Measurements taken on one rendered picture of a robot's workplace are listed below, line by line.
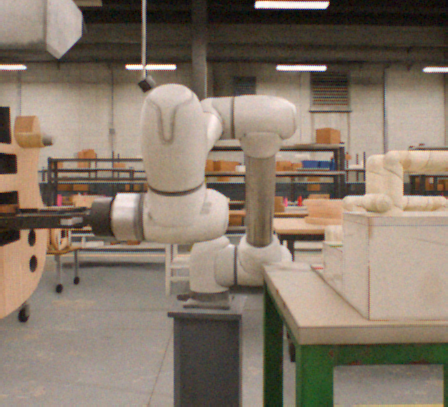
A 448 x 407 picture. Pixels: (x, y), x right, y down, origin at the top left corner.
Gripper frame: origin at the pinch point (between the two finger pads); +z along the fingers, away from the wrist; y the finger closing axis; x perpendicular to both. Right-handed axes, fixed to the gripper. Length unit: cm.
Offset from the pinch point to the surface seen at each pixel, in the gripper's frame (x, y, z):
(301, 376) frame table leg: -25, -13, -53
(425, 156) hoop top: 11, -10, -74
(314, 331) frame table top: -17, -14, -55
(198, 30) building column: 279, 711, -4
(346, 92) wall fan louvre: 234, 1121, -428
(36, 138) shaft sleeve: 15.5, 7.2, -2.5
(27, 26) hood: 33.7, -5.7, -7.3
